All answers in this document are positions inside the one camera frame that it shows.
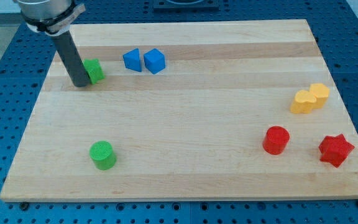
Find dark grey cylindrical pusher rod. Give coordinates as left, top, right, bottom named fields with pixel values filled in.
left=51, top=30, right=91, bottom=87

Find green star block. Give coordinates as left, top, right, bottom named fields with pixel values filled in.
left=83, top=58, right=105, bottom=84

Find light wooden board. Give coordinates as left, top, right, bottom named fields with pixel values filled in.
left=0, top=19, right=358, bottom=202

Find red star block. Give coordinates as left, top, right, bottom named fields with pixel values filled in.
left=319, top=134, right=355, bottom=168

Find blue triangle block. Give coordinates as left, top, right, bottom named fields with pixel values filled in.
left=122, top=49, right=142, bottom=72

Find blue cube block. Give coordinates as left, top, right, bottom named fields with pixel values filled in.
left=144, top=49, right=166, bottom=74

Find green cylinder block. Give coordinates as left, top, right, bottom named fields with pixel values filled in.
left=89, top=141, right=117, bottom=170

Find red cylinder block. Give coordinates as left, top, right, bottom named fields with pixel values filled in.
left=262, top=126, right=290, bottom=155

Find yellow heart block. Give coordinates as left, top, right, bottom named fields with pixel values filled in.
left=290, top=90, right=317, bottom=114

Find yellow hexagon block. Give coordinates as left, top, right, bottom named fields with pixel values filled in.
left=309, top=83, right=330, bottom=109

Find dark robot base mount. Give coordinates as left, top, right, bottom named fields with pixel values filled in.
left=153, top=0, right=219, bottom=11

